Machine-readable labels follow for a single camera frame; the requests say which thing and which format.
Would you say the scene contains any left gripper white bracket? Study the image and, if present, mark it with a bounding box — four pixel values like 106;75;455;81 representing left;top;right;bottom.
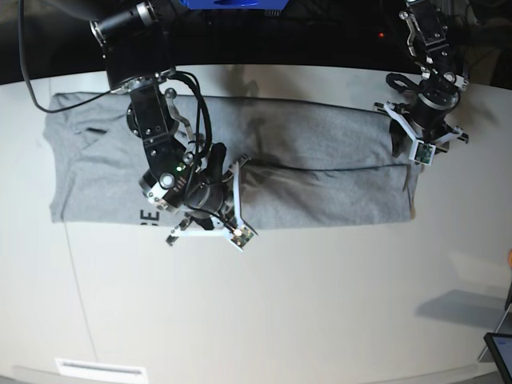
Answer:
373;102;469;165

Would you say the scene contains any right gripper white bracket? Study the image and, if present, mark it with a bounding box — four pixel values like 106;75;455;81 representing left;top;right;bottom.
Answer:
166;154;258;251

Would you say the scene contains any grey T-shirt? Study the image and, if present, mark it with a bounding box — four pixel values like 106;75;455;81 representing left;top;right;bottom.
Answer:
43;93;420;230

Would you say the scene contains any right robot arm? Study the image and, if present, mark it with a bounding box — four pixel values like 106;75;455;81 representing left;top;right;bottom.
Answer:
43;1;255;249

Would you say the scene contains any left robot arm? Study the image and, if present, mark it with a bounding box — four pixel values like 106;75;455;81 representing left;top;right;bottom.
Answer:
374;1;469;166

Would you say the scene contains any white label strip on table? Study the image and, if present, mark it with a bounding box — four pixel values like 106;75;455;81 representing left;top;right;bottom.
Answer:
55;358;147;382

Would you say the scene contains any tablet with black frame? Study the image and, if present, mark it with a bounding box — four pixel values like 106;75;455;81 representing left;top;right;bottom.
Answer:
484;333;511;384

